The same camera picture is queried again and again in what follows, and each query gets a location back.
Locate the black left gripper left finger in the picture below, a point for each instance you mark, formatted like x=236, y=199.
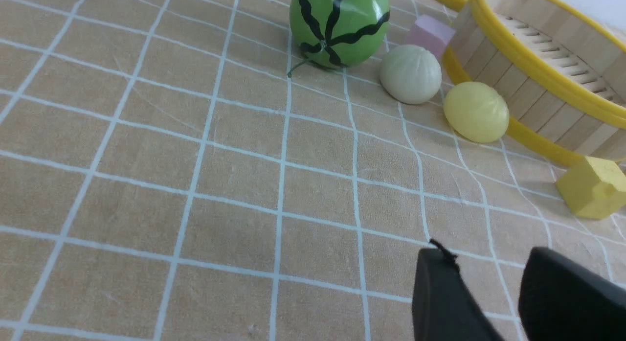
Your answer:
x=443, y=308

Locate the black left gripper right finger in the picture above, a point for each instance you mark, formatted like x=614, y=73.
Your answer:
x=560, y=300

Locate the yellow steamed bun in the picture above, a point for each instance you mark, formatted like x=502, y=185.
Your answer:
x=477, y=112

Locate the white steamed bun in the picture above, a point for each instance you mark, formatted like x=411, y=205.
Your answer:
x=411, y=74

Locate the yellow foam block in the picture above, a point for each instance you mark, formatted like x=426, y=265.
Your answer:
x=593, y=188

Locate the pink foam cube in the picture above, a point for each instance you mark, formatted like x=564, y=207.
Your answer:
x=431, y=34

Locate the green toy watermelon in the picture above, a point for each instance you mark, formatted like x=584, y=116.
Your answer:
x=336, y=34

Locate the orange checkered tablecloth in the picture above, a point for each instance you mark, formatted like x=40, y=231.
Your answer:
x=162, y=179

